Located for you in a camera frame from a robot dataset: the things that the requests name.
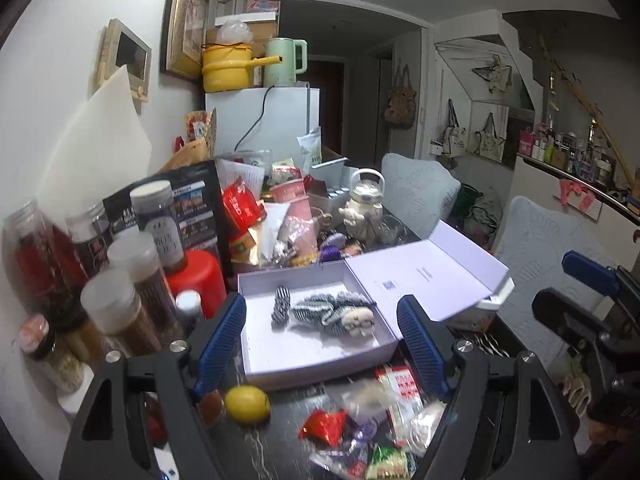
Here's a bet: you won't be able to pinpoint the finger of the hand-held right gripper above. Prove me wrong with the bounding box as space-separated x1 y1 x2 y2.
531 287 616 348
562 251 640 311

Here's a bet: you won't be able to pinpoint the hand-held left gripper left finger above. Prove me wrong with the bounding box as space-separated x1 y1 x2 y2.
60 292 248 480

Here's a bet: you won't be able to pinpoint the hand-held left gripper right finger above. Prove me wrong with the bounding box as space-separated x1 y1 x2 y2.
396 294 581 480

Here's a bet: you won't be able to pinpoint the clear round plastic bag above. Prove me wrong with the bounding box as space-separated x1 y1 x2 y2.
400 400 447 452

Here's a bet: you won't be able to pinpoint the lavender cardboard box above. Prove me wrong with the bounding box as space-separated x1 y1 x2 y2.
236 220 516 392

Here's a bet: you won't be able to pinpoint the green snack packet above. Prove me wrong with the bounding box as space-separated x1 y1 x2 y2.
365 444 412 480

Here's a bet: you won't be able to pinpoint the red candy wrapper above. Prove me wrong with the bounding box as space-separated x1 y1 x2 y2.
299 409 348 447

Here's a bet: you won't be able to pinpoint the red and white packet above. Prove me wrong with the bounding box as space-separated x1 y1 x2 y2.
375 366 426 448

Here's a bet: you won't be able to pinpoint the blue tube bottle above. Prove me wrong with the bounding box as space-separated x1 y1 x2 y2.
175 290 206 332

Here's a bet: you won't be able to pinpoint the grey quilted chair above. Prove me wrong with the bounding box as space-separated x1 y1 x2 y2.
380 152 462 229
492 195 627 372

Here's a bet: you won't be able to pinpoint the yellow lemon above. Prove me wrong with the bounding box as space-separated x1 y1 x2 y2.
224 385 272 426

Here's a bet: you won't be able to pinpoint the red canister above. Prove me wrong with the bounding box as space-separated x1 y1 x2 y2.
165 249 229 322

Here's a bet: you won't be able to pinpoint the striped small sock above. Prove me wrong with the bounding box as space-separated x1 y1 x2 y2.
270 285 292 330

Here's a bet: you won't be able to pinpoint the pink bow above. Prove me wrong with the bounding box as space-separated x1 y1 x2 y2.
558 178 597 206

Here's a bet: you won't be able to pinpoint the tall jar of brown grains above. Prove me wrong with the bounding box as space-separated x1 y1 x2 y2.
106 232 184 342

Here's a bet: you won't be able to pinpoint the striped plush doll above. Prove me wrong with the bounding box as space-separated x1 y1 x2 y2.
290 291 379 347

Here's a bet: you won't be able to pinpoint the wide jar of brown powder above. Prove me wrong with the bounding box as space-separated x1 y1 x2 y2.
80 270 164 357

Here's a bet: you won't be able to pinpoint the row of cosmetic bottles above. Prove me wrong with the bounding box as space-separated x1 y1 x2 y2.
518 120 640 201

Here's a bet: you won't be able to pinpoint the purple candy wrappers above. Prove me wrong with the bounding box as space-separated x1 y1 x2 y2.
309 417 382 479

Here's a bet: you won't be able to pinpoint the jar with dark label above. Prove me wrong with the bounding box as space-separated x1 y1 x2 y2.
129 180 189 274

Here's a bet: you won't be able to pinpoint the jar with yellow contents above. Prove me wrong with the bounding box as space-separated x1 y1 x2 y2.
62 317 118 367

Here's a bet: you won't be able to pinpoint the purple toy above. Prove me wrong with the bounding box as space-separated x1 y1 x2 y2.
319 232 347 264

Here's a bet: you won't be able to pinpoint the black printed package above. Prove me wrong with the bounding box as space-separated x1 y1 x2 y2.
102 160 234 277

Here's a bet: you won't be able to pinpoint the green bag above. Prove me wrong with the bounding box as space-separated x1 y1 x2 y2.
449 184 483 228

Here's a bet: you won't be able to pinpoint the red snack packet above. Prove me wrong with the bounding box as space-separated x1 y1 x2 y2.
222 177 269 234

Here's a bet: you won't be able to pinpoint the white plush figure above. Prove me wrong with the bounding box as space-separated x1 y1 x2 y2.
338 200 384 242

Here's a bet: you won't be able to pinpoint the cream tote bag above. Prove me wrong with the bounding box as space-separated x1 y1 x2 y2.
474 112 509 164
442 98 469 157

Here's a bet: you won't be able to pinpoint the pink cup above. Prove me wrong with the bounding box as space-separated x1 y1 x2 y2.
270 179 322 257

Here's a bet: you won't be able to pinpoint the jar with dark contents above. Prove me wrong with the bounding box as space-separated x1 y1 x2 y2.
65 203 114 277

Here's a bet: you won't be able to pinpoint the white teapot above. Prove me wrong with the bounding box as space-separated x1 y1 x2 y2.
347 168 386 211

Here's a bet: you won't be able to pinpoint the small red-lidded jar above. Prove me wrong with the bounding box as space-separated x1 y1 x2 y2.
19 313 84 394

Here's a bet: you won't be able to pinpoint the jar with red contents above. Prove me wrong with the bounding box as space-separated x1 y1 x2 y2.
4 199 87 332

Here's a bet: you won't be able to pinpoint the white storage bin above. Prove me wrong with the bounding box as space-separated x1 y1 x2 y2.
310 156 352 212

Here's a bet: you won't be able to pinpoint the star-shaped hanging bag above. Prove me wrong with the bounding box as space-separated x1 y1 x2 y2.
472 54 514 96

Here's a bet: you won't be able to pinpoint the green and white pouch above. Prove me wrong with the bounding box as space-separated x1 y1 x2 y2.
297 127 324 166

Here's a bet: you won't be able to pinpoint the white board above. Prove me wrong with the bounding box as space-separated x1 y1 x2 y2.
37 65 153 213

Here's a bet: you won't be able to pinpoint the white fridge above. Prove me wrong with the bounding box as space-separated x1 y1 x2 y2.
205 85 321 162

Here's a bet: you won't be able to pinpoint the brown hanging bag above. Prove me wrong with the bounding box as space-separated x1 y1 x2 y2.
383 62 419 131

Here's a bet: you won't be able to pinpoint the yellow pot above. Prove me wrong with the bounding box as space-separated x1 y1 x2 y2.
201 42 287 94

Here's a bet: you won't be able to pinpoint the pale green kettle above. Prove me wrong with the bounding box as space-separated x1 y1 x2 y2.
263 37 309 89

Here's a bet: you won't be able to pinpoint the crumpled clear plastic bag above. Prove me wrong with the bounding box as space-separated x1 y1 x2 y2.
215 18 254 46

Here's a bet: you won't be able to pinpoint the brown cardboard box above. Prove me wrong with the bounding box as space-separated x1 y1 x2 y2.
205 20 279 61

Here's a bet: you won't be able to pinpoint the black power cable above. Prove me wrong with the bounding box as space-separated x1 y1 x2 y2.
234 85 277 154

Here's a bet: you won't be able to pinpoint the large gold picture frame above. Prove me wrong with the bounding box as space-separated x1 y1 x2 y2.
160 0 212 84

